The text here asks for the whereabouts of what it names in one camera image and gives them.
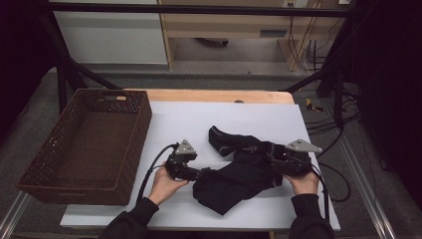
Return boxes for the black metal frame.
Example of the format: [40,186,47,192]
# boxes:
[36,0,359,130]

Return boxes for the black curtain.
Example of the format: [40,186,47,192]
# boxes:
[347,0,422,203]
[0,0,59,140]

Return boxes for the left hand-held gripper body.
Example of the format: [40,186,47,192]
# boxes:
[164,138,200,182]

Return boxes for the hand-held gripper cable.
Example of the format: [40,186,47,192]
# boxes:
[135,142,180,204]
[311,163,331,223]

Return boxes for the hanging cables behind desk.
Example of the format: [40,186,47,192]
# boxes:
[287,14,332,73]

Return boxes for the bundle of black floor cables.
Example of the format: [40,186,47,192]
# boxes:
[305,83,362,160]

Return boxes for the white cabinet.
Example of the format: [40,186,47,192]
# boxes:
[53,0,168,66]

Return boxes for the dark knitted sweater vest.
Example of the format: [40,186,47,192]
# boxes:
[192,124,287,216]

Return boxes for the yellow and black floor object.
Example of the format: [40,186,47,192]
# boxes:
[305,98,324,113]

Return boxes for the left hand-held gripper cable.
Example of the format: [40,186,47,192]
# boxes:
[135,142,180,204]

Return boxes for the person's right hand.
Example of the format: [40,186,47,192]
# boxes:
[284,169,320,197]

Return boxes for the aluminium frame rail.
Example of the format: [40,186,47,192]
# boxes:
[0,191,29,239]
[326,99,397,239]

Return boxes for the right hand-held gripper cable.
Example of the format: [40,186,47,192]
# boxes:
[311,163,331,223]

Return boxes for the person's left hand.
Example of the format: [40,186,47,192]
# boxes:
[147,164,189,207]

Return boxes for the black looped floor cable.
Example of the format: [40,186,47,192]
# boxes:
[317,161,352,203]

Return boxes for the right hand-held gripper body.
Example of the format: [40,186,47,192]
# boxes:
[270,138,322,177]

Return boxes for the brown woven basket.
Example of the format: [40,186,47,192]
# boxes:
[16,88,153,206]

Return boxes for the light wooden desk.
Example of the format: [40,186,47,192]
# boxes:
[157,0,346,73]

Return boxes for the white table sheet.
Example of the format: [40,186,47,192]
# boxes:
[60,101,341,232]

